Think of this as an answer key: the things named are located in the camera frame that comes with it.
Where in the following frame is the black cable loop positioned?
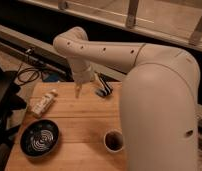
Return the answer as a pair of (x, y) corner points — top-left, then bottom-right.
(15, 46), (48, 86)

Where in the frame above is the black patterned bowl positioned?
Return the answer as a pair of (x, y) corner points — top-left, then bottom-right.
(20, 119), (59, 158)

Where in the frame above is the blue object on floor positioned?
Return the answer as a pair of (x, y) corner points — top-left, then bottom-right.
(44, 73), (59, 82)

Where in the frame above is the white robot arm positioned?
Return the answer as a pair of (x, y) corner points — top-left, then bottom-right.
(53, 27), (200, 171)

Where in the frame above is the metal window railing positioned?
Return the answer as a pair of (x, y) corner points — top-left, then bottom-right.
(20, 0), (202, 52)

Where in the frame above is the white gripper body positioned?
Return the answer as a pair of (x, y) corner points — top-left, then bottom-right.
(72, 66), (95, 84)

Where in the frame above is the cream pointed gripper finger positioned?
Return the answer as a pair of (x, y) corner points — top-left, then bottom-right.
(75, 84), (83, 98)

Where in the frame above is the black striped small object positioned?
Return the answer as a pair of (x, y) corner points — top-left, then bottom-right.
(95, 77), (113, 98)

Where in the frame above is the black chair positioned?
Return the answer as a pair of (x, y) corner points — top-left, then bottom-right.
(0, 67), (27, 148)

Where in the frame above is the white tube bottle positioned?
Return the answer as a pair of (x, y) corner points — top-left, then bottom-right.
(31, 89), (57, 118)

